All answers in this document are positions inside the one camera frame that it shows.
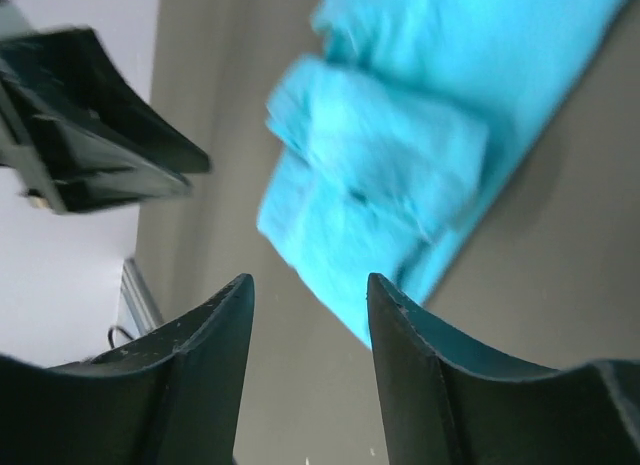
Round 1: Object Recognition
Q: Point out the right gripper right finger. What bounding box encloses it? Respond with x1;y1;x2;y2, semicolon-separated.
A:
367;273;639;464

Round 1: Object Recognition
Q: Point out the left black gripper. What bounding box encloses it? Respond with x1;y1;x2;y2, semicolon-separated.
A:
1;28;210;214

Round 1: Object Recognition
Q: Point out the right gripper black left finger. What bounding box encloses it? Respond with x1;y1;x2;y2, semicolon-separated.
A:
1;274;255;464

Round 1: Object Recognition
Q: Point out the bright cyan t shirt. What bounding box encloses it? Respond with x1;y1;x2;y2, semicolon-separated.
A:
257;0;629;344

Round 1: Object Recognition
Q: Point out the left aluminium frame post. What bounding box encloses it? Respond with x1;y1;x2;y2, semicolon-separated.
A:
116;258;164;338

